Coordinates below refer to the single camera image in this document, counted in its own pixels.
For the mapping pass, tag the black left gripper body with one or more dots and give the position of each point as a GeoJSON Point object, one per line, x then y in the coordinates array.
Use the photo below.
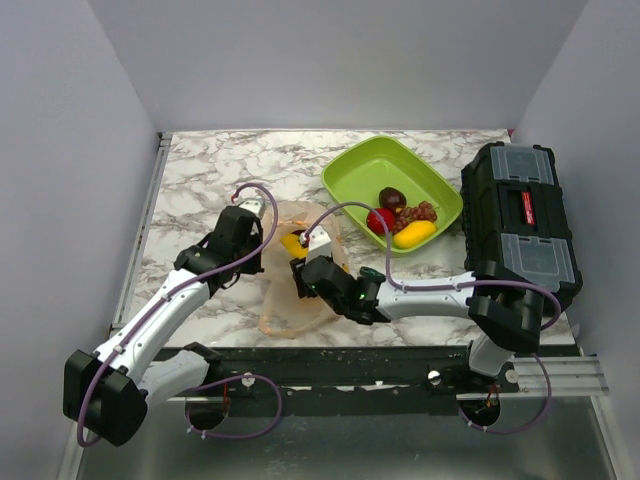
{"type": "Point", "coordinates": [253, 267]}

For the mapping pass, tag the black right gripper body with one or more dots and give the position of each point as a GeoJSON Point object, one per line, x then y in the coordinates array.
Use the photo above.
{"type": "Point", "coordinates": [303, 287]}

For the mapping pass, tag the yellow fake fruit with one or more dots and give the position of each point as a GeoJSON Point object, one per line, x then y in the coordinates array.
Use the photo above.
{"type": "Point", "coordinates": [292, 244]}

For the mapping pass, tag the translucent orange plastic bag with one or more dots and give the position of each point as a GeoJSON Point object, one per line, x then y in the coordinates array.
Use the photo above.
{"type": "Point", "coordinates": [284, 314]}

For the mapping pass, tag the dark red fake fruit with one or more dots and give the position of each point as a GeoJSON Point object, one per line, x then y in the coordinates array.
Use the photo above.
{"type": "Point", "coordinates": [392, 199]}

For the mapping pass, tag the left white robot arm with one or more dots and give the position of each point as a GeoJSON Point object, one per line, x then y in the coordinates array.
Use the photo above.
{"type": "Point", "coordinates": [109, 391]}

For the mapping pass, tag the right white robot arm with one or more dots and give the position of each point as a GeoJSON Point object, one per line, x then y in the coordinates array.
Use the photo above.
{"type": "Point", "coordinates": [508, 312]}

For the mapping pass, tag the yellow fake mango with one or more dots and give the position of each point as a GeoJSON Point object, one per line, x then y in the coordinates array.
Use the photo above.
{"type": "Point", "coordinates": [414, 234]}

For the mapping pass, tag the red fake grapes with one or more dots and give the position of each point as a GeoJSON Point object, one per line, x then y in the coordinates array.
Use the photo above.
{"type": "Point", "coordinates": [422, 212]}

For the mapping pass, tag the green plastic tray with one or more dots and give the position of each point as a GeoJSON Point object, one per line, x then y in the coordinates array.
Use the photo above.
{"type": "Point", "coordinates": [361, 172]}

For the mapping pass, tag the black plastic toolbox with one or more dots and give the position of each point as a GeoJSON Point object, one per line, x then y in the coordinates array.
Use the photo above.
{"type": "Point", "coordinates": [513, 214]}

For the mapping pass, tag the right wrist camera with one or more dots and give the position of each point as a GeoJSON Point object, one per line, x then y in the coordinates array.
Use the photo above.
{"type": "Point", "coordinates": [318, 243]}

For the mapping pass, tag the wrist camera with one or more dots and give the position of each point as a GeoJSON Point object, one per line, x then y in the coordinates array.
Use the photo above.
{"type": "Point", "coordinates": [318, 243]}
{"type": "Point", "coordinates": [256, 206]}

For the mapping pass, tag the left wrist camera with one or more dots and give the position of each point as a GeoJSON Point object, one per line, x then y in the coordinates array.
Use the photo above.
{"type": "Point", "coordinates": [256, 206]}

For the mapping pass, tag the green handled screwdriver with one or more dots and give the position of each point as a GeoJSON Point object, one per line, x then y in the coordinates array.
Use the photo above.
{"type": "Point", "coordinates": [372, 274]}

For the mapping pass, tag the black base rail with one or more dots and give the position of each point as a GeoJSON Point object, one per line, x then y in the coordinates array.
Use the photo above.
{"type": "Point", "coordinates": [349, 381]}

